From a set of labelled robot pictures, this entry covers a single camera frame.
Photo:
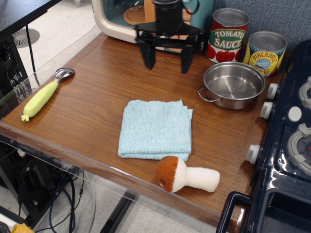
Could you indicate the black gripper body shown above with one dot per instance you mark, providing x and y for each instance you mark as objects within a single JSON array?
[{"x": 172, "y": 27}]

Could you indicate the toy microwave oven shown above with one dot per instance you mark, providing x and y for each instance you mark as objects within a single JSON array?
[{"x": 108, "y": 15}]

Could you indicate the plush brown white mushroom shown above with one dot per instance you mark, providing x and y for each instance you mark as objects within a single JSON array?
[{"x": 172, "y": 174}]

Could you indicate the spoon with green handle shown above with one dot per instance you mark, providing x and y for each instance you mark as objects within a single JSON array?
[{"x": 37, "y": 102}]

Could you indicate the black table leg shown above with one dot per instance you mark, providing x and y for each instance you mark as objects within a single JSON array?
[{"x": 119, "y": 212}]

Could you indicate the pineapple can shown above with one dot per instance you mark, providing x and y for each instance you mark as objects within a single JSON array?
[{"x": 265, "y": 51}]

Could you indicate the orange toy plate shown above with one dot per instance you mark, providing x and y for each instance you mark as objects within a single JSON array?
[{"x": 134, "y": 15}]

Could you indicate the tomato sauce can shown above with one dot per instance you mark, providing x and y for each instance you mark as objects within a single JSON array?
[{"x": 226, "y": 36}]

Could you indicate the dark blue toy stove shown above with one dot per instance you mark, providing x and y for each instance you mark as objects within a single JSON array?
[{"x": 280, "y": 197}]

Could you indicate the black side desk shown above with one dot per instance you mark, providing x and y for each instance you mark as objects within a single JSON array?
[{"x": 15, "y": 15}]

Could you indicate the light blue towel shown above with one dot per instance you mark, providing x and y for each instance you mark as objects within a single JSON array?
[{"x": 155, "y": 129}]

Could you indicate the clear acrylic table guard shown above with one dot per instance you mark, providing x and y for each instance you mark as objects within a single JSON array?
[{"x": 81, "y": 124}]

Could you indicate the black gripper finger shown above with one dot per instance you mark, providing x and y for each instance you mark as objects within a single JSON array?
[
  {"x": 186, "y": 58},
  {"x": 148, "y": 53}
]

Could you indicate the small steel pot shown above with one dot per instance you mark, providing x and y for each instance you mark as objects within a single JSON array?
[{"x": 232, "y": 85}]

